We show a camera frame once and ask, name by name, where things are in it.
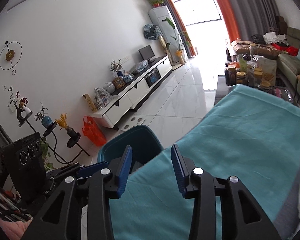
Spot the pink sleeved left forearm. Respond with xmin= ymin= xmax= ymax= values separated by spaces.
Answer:
xmin=0 ymin=218 xmax=32 ymax=240

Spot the teal plastic trash bin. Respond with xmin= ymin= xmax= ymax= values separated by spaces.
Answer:
xmin=97 ymin=125 xmax=164 ymax=173

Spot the black plant stand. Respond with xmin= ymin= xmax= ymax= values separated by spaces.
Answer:
xmin=15 ymin=105 xmax=90 ymax=165

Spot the orange plastic bag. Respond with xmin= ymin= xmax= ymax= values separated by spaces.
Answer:
xmin=82 ymin=116 xmax=107 ymax=147

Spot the teal and grey tablecloth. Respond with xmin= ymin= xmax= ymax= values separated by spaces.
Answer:
xmin=110 ymin=85 xmax=300 ymax=239

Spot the white bathroom scale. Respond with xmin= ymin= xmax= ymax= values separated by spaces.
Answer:
xmin=121 ymin=115 xmax=146 ymax=132

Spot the white tv cabinet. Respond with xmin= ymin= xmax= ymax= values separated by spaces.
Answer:
xmin=89 ymin=56 xmax=172 ymax=128

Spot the cluttered black coffee table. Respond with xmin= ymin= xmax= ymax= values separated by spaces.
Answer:
xmin=224 ymin=39 xmax=298 ymax=105

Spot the green sectional sofa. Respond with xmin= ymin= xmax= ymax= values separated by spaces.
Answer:
xmin=277 ymin=27 xmax=300 ymax=98

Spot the small black monitor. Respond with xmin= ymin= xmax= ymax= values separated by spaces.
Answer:
xmin=139 ymin=45 xmax=154 ymax=63

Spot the white standing air conditioner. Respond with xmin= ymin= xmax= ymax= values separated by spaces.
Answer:
xmin=148 ymin=6 xmax=179 ymax=61

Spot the tall potted plant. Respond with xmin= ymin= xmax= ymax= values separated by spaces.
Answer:
xmin=165 ymin=17 xmax=192 ymax=66

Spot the orange and grey curtain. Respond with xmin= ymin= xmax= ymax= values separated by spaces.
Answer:
xmin=216 ymin=0 xmax=279 ymax=41

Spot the round wall clock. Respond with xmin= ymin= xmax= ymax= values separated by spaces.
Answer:
xmin=0 ymin=41 xmax=23 ymax=75

